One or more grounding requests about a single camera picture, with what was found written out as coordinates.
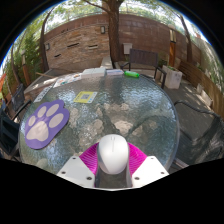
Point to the black mesh-back chair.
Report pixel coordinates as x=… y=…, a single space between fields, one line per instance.
x=18 y=96

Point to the purple paw-shaped mouse pad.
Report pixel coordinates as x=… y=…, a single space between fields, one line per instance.
x=46 y=125

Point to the black patio armchair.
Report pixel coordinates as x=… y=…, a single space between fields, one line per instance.
x=8 y=133

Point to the white computer mouse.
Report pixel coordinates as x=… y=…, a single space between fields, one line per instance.
x=113 y=153

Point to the white square planter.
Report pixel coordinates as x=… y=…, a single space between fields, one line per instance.
x=172 y=78

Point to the orange umbrella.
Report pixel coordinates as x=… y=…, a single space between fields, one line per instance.
x=2 y=82

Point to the small white booklet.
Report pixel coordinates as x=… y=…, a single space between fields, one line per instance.
x=115 y=72

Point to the white flat box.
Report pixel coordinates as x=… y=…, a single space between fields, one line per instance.
x=94 y=72

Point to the colourful printed sheet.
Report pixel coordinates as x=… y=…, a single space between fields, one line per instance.
x=67 y=80

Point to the yellow square card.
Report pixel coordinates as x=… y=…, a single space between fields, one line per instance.
x=85 y=97

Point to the white licence plate sign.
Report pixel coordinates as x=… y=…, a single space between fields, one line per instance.
x=43 y=94

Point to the black wall lamp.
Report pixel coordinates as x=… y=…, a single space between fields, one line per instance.
x=102 y=30
x=48 y=46

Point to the dark slatted patio chair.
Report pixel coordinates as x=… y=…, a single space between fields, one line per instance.
x=144 y=58

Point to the green plastic bottle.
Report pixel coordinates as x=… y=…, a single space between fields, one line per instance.
x=132 y=74

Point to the thick tree trunk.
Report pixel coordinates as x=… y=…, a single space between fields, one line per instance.
x=114 y=36

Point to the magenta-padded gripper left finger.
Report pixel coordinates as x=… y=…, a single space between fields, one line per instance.
x=75 y=168

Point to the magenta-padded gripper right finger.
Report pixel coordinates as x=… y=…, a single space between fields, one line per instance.
x=150 y=168

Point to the white wall box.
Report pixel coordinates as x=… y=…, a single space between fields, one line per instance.
x=127 y=48

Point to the thin leaning tree trunk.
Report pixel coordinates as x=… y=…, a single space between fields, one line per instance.
x=42 y=50

